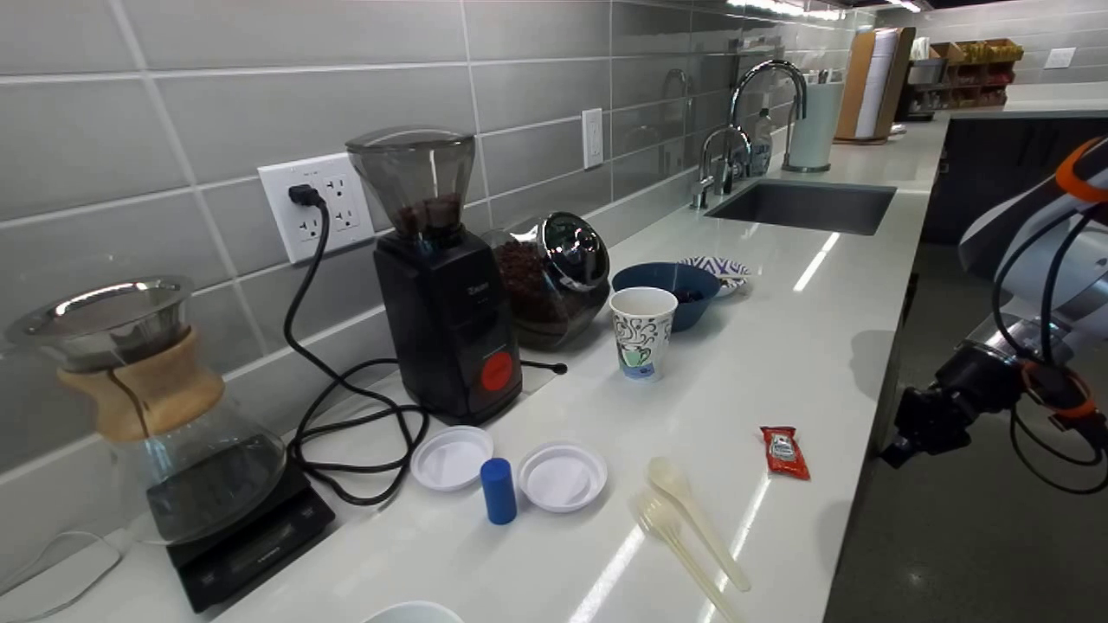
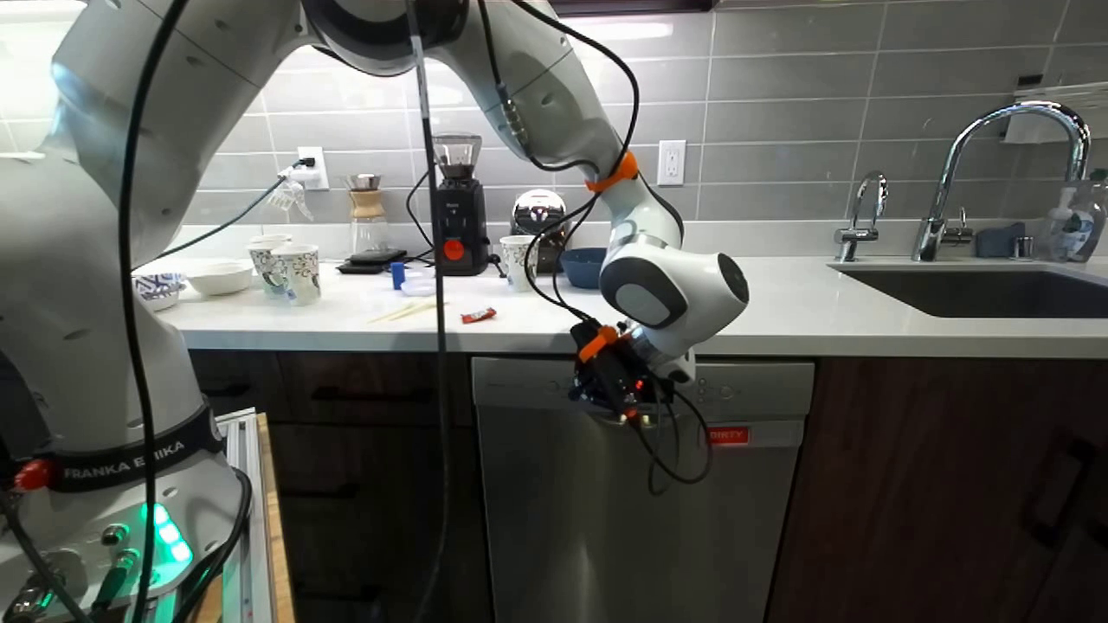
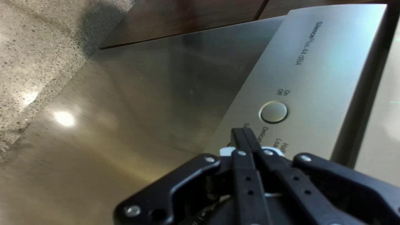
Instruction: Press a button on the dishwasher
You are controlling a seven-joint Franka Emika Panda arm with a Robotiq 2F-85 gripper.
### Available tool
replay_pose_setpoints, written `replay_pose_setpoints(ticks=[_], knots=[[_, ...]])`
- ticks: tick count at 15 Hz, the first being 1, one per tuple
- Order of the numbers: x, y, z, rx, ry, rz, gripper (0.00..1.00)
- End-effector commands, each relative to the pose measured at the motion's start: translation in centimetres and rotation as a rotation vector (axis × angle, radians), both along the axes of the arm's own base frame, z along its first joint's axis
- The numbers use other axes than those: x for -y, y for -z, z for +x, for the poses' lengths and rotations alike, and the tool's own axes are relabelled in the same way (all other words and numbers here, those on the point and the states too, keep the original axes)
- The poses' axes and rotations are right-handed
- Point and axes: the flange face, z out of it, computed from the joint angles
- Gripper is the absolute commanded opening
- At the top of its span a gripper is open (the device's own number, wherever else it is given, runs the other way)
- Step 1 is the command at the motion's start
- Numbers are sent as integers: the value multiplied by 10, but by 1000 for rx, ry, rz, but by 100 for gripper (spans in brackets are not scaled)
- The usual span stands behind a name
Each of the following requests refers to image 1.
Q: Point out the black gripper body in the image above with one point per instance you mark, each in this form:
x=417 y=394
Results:
x=940 y=416

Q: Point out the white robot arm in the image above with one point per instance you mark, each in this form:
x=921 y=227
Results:
x=1044 y=257

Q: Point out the red ketchup packet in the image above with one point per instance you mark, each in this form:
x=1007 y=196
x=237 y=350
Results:
x=785 y=451

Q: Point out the dark undermount sink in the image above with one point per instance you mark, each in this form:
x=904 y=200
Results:
x=809 y=207

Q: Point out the blue patterned small dish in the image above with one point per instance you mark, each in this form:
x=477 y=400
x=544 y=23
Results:
x=727 y=271

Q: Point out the dark blue bowl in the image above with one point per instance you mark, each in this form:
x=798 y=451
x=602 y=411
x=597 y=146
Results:
x=686 y=281

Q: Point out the upper beige plastic utensil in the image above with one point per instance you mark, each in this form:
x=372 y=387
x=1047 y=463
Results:
x=670 y=481

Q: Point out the beige plastic utensil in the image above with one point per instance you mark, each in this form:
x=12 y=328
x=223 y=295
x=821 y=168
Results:
x=662 y=523
x=670 y=481

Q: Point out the lower beige plastic utensil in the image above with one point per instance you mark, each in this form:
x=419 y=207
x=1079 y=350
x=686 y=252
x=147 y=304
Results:
x=662 y=523

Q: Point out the pale green canister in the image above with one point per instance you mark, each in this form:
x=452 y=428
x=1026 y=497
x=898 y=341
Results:
x=816 y=134

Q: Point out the patterned paper cup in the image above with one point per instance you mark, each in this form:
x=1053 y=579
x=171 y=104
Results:
x=641 y=323

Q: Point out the small chrome tap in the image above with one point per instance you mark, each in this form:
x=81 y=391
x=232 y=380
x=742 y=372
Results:
x=724 y=160

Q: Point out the snack box rack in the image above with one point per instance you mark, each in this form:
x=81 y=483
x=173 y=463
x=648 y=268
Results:
x=957 y=76

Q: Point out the right white plastic lid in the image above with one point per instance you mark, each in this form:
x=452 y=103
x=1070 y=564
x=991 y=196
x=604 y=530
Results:
x=563 y=481

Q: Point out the white plastic lid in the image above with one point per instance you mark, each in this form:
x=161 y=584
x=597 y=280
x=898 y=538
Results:
x=563 y=481
x=452 y=460

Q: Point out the chrome kitchen faucet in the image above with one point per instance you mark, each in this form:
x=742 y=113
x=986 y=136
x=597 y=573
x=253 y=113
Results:
x=752 y=108

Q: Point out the small blue cylinder cap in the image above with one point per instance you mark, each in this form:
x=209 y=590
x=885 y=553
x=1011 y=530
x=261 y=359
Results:
x=500 y=494

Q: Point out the left white plastic lid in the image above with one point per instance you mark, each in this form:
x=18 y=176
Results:
x=452 y=460

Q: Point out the black coffee grinder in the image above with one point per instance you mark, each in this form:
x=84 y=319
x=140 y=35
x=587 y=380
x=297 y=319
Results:
x=440 y=281

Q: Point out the white cup rim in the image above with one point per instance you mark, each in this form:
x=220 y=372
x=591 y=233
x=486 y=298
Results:
x=415 y=614

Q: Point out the black digital kitchen scale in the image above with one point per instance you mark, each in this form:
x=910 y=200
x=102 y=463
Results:
x=253 y=549

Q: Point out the glass pour-over coffee carafe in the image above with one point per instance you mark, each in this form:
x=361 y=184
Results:
x=132 y=356

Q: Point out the white wall switch plate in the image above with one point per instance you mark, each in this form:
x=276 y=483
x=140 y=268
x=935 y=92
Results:
x=593 y=136

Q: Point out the white wall power outlet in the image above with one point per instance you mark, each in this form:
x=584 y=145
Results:
x=345 y=215

